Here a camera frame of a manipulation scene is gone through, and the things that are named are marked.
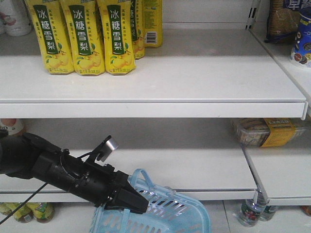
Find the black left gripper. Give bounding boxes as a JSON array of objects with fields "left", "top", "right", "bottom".
[{"left": 70, "top": 162, "right": 149, "bottom": 214}]

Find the light blue plastic basket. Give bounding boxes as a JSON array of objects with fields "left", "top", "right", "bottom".
[{"left": 89, "top": 168, "right": 211, "bottom": 233}]

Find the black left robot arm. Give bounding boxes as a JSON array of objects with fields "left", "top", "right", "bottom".
[{"left": 0, "top": 133, "right": 149, "bottom": 214}]

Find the white store shelving unit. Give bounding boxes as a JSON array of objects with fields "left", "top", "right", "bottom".
[{"left": 0, "top": 0, "right": 311, "bottom": 233}]

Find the orange C100 juice bottle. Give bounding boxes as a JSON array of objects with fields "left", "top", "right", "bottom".
[{"left": 0, "top": 118, "right": 26, "bottom": 135}]

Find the clear water bottle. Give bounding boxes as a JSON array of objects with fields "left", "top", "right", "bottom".
[{"left": 238, "top": 190, "right": 267, "bottom": 227}]

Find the boxed cookies yellow band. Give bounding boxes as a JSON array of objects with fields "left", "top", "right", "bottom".
[{"left": 231, "top": 118, "right": 311, "bottom": 147}]

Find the yellow pear drink bottle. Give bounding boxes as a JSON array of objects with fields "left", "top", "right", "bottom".
[
  {"left": 60, "top": 0, "right": 105, "bottom": 76},
  {"left": 97, "top": 0, "right": 136, "bottom": 75},
  {"left": 25, "top": 0, "right": 75, "bottom": 75}
]

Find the white peach drink bottle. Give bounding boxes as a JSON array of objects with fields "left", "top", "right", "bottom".
[{"left": 0, "top": 0, "right": 32, "bottom": 37}]

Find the blue instant noodle cup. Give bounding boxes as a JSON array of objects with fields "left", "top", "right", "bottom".
[{"left": 290, "top": 6, "right": 311, "bottom": 70}]

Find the dark cracker package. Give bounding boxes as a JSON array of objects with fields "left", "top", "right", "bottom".
[{"left": 266, "top": 0, "right": 302, "bottom": 43}]

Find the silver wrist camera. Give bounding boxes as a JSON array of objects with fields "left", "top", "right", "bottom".
[{"left": 93, "top": 135, "right": 119, "bottom": 162}]

